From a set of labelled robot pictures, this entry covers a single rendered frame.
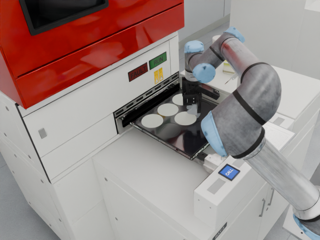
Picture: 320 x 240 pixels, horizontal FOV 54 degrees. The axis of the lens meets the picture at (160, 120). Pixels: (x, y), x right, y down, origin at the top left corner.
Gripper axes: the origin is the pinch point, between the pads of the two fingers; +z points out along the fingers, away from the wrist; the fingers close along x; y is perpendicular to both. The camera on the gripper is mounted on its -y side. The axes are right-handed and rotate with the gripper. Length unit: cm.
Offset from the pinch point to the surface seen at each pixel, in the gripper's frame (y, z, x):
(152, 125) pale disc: 21.4, 1.3, 3.6
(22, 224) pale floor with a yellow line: 117, 91, -8
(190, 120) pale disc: 4.1, 1.3, 2.0
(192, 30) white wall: -19, 77, -276
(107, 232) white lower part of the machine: 51, 65, 17
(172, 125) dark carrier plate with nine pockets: 12.4, 1.3, 5.0
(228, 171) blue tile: -6.6, -5.2, 39.3
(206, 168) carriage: -0.4, 4.1, 28.8
